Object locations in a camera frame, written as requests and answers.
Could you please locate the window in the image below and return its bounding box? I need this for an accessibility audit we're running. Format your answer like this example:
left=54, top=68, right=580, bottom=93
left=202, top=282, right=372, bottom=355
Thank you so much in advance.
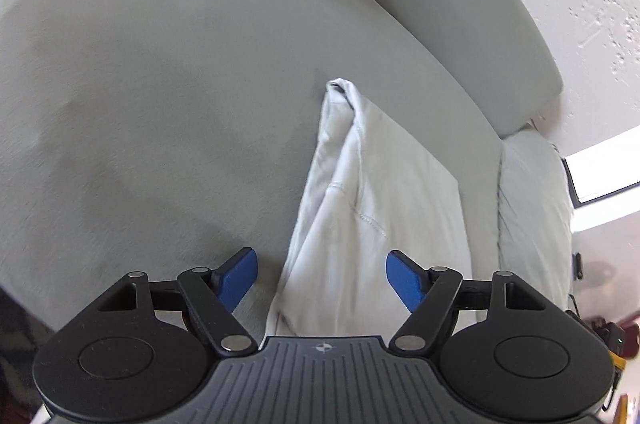
left=562, top=137, right=639, bottom=207

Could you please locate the white printed t-shirt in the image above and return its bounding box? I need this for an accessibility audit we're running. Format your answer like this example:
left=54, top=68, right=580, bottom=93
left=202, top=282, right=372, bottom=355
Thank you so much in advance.
left=266, top=79, right=472, bottom=340

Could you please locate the grey green sofa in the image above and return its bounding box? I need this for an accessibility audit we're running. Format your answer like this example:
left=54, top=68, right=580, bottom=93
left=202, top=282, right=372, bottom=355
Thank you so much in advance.
left=1, top=0, right=562, bottom=335

